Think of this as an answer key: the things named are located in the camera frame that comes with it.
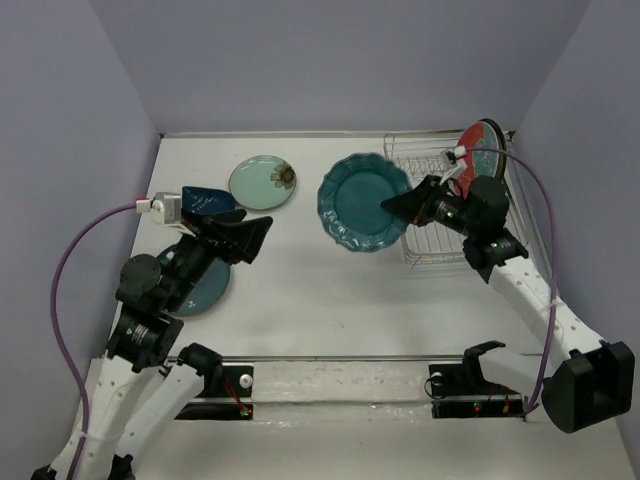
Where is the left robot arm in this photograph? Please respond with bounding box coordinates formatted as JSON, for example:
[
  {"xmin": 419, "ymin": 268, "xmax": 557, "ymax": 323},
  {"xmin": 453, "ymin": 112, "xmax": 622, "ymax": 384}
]
[{"xmin": 32, "ymin": 209, "xmax": 273, "ymax": 479}]

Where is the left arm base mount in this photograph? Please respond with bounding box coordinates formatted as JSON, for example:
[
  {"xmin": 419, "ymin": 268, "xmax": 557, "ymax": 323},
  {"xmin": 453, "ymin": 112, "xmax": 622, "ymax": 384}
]
[{"xmin": 176, "ymin": 363, "xmax": 254, "ymax": 421}]

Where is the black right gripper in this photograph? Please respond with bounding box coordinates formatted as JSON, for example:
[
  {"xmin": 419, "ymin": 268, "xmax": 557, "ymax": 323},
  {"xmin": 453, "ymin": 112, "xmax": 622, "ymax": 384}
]
[{"xmin": 381, "ymin": 173, "xmax": 479, "ymax": 238}]

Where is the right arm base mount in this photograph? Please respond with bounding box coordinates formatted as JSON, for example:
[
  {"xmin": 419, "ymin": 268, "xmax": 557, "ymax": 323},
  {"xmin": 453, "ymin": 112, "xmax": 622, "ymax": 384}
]
[{"xmin": 423, "ymin": 340, "xmax": 524, "ymax": 420}]

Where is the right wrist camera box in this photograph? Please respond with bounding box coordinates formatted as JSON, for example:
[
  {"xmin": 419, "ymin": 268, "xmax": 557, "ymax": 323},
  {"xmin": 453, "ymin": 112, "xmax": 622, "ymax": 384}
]
[{"xmin": 439, "ymin": 145, "xmax": 467, "ymax": 192}]

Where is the metal wire dish rack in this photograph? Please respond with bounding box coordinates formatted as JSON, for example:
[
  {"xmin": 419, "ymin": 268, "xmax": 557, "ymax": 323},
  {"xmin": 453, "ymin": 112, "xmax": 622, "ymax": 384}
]
[{"xmin": 383, "ymin": 129, "xmax": 529, "ymax": 269}]

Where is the red plate with teal flower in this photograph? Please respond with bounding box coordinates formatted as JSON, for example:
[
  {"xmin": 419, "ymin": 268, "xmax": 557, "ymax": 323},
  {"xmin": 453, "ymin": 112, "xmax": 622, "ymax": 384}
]
[{"xmin": 458, "ymin": 121, "xmax": 498, "ymax": 195}]

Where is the teal scalloped plate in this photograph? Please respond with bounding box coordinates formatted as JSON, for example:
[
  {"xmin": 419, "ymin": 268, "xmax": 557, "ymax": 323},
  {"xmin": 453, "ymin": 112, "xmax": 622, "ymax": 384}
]
[{"xmin": 317, "ymin": 153, "xmax": 411, "ymax": 253}]

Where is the navy blue leaf-shaped dish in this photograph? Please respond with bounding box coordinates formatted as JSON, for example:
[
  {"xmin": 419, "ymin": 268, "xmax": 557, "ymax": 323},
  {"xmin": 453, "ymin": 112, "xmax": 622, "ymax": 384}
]
[{"xmin": 181, "ymin": 186, "xmax": 236, "ymax": 216}]

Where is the small dark teal round plate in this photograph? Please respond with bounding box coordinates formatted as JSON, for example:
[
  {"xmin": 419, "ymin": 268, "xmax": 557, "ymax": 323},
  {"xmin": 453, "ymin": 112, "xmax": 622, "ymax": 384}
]
[{"xmin": 157, "ymin": 244, "xmax": 231, "ymax": 317}]

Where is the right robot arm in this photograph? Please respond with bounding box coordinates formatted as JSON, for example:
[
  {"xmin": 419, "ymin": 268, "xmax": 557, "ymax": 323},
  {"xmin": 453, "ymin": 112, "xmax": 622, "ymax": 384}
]
[{"xmin": 381, "ymin": 175, "xmax": 635, "ymax": 433}]

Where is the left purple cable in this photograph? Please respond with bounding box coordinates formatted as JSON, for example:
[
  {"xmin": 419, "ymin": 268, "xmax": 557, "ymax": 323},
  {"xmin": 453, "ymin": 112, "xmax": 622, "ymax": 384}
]
[{"xmin": 50, "ymin": 198, "xmax": 154, "ymax": 480}]

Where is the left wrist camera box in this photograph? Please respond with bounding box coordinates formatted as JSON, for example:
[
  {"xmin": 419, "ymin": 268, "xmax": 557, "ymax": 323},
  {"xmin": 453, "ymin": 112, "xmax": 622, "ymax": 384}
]
[{"xmin": 150, "ymin": 192, "xmax": 195, "ymax": 237}]

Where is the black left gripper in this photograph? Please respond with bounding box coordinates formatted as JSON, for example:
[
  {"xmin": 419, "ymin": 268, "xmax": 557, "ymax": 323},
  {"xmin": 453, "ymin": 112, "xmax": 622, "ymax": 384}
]
[{"xmin": 167, "ymin": 205, "xmax": 277, "ymax": 307}]

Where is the light green flower plate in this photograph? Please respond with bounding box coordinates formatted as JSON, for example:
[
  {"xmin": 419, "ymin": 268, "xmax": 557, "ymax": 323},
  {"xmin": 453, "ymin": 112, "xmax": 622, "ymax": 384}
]
[{"xmin": 228, "ymin": 155, "xmax": 297, "ymax": 211}]

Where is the cream plate with metallic rim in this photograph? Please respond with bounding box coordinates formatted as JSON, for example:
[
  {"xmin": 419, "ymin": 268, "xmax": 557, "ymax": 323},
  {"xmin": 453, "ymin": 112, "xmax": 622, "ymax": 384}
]
[{"xmin": 481, "ymin": 118, "xmax": 507, "ymax": 180}]

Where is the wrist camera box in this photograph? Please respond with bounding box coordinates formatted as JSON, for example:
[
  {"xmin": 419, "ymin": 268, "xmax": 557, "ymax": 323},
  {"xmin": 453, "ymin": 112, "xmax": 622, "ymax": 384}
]
[
  {"xmin": 439, "ymin": 145, "xmax": 467, "ymax": 192},
  {"xmin": 150, "ymin": 192, "xmax": 195, "ymax": 237}
]

